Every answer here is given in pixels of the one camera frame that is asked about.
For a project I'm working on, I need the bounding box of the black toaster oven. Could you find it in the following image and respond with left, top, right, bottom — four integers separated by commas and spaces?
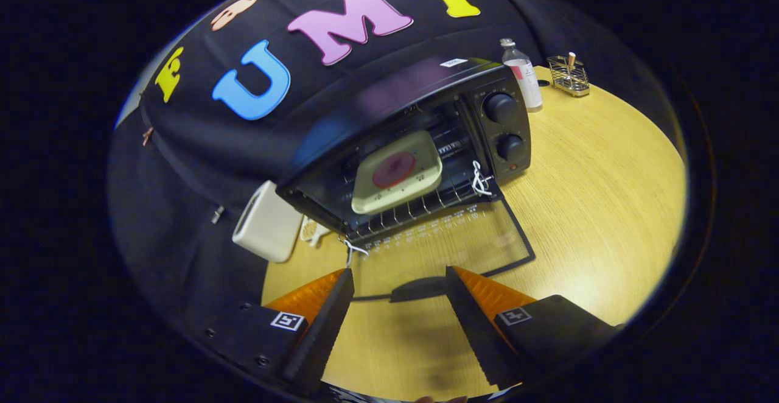
275, 57, 536, 304

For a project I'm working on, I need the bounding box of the pink ham slice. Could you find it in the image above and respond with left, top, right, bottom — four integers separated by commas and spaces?
372, 152, 417, 189

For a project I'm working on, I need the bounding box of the clear plastic bottle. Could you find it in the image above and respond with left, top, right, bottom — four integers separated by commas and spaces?
500, 38, 543, 113

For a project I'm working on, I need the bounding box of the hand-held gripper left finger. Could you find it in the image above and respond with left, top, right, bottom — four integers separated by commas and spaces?
201, 268, 355, 394

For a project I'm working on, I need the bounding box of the metal oven rack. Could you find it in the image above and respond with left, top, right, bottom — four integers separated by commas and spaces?
340, 166, 495, 242

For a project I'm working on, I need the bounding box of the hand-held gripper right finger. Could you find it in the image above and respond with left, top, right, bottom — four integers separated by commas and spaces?
444, 265, 624, 390

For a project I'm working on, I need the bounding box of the metal wire basket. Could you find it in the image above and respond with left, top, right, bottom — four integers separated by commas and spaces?
546, 55, 590, 97

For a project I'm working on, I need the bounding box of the cream square plate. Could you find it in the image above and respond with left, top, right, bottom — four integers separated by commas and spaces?
351, 130, 443, 216

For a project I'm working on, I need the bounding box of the white bread toaster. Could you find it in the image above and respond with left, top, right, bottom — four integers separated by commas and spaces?
232, 180, 304, 264

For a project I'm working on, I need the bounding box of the small plate of beans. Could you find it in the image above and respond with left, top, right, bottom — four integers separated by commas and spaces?
298, 216, 332, 248

